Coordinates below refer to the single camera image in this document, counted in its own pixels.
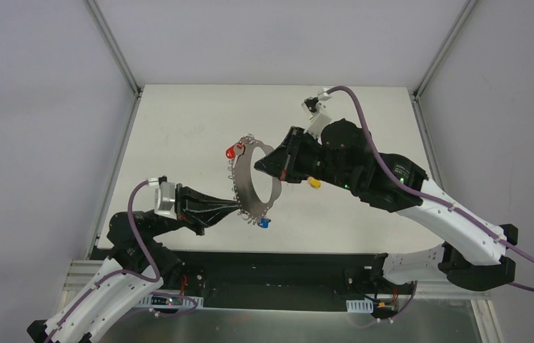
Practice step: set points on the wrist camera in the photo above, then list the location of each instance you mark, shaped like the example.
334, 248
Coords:
165, 196
317, 113

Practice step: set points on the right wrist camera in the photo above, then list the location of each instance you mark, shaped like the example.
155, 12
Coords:
317, 113

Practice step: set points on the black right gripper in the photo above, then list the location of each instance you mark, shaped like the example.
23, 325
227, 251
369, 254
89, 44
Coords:
296, 154

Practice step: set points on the red key tag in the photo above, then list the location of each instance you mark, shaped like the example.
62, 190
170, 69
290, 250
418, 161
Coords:
230, 153

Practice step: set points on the blue key tag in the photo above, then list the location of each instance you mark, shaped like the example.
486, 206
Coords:
264, 223

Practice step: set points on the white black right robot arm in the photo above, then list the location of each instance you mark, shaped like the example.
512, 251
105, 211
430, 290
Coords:
469, 257

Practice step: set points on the large steel keyring plate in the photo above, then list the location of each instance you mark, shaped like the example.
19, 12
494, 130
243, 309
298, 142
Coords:
252, 206

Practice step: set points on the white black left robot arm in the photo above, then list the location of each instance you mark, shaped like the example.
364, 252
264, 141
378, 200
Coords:
136, 265

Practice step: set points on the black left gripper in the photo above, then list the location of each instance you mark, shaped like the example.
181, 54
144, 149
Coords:
184, 205

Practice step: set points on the metal base plate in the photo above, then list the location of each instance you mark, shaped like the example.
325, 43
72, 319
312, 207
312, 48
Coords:
423, 321

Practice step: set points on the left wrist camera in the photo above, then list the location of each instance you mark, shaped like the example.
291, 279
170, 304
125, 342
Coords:
165, 196

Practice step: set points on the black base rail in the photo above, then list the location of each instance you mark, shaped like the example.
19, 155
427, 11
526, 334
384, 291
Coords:
273, 281

